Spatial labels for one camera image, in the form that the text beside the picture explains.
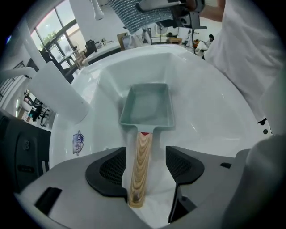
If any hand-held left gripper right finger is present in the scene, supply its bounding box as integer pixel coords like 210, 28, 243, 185
165, 145, 250, 229

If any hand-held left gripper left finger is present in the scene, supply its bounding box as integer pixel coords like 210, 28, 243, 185
13, 146, 147, 229

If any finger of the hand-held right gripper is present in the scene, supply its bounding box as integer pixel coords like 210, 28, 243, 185
136, 0, 182, 12

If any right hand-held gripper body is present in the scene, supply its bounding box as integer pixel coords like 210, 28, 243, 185
172, 0, 207, 30

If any person's right forearm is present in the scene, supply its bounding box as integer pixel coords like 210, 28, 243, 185
198, 0, 226, 23

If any blue badge sticker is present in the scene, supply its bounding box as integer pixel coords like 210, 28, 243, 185
72, 131, 85, 155

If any person's white daisy shirt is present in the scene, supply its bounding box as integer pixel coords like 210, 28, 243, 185
204, 0, 286, 135

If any white rectangular wash basin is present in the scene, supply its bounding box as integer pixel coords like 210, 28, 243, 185
82, 41, 123, 67

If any black basin faucet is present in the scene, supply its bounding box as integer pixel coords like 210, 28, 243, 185
86, 39, 98, 53

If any white sink basin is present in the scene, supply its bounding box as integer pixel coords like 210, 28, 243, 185
50, 43, 269, 224

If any white curved faucet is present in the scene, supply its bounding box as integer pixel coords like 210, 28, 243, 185
0, 0, 105, 125

